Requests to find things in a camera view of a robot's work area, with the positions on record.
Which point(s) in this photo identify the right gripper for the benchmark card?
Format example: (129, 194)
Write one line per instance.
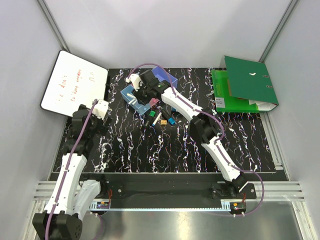
(137, 94)

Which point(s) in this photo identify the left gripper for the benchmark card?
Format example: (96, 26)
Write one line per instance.
(102, 128)

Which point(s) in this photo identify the pink bin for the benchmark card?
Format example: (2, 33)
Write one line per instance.
(153, 102)

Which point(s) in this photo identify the purple bin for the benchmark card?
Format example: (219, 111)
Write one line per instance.
(162, 75)

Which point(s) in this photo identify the blue white marker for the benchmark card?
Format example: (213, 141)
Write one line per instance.
(132, 102)

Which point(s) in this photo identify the light blue bin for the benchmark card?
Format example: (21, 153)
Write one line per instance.
(139, 108)

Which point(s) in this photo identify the light blue capped marker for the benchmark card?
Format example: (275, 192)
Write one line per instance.
(157, 118)

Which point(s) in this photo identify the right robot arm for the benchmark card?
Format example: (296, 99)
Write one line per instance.
(203, 128)

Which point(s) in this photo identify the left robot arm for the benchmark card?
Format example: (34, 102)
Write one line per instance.
(62, 217)

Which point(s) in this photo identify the green capped black highlighter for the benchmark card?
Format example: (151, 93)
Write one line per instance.
(150, 118)

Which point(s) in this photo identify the blue capped black marker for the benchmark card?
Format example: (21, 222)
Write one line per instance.
(168, 117)

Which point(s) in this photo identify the white dry-erase board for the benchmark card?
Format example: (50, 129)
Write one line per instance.
(73, 81)

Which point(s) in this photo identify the green plastic folder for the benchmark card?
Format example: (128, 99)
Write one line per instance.
(224, 102)

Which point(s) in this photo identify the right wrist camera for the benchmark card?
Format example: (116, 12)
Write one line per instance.
(135, 80)

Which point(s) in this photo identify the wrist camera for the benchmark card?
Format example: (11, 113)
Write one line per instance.
(100, 109)
(135, 80)

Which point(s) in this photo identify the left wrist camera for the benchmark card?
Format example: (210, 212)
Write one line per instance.
(100, 109)

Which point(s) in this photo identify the green ring binder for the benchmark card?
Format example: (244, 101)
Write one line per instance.
(250, 81)

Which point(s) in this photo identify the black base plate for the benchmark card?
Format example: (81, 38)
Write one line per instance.
(125, 185)

